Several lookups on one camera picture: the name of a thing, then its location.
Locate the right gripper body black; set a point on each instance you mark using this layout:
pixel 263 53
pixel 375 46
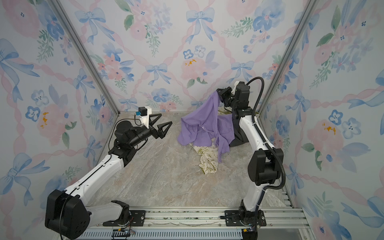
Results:
pixel 231 103

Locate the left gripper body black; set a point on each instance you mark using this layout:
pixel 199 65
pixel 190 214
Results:
pixel 142 134

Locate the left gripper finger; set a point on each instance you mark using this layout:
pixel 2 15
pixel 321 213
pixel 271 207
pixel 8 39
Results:
pixel 164 128
pixel 153 118

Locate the purple cloth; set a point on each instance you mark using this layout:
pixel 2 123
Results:
pixel 204 124

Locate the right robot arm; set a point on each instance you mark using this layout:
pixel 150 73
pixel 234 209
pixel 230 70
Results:
pixel 265 168

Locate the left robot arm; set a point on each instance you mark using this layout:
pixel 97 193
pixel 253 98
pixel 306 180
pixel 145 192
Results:
pixel 68 212

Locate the dark grey cloth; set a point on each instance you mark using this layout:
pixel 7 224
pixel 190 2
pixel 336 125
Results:
pixel 240 136

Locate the cream green printed cloth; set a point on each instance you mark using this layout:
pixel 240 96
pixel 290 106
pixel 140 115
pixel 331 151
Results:
pixel 208 158

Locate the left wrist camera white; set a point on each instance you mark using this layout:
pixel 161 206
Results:
pixel 143 114

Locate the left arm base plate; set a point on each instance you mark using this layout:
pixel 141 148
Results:
pixel 131 218

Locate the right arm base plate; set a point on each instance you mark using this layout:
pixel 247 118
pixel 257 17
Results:
pixel 236 218

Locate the right corner aluminium post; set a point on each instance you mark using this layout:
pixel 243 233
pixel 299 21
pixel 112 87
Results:
pixel 291 47

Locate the corner aluminium post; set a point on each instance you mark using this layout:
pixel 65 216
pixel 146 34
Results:
pixel 291 47
pixel 64 19

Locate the aluminium rail frame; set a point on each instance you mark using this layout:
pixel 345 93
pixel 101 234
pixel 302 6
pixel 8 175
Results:
pixel 166 223

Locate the left corner aluminium post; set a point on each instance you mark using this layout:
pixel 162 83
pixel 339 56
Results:
pixel 64 19

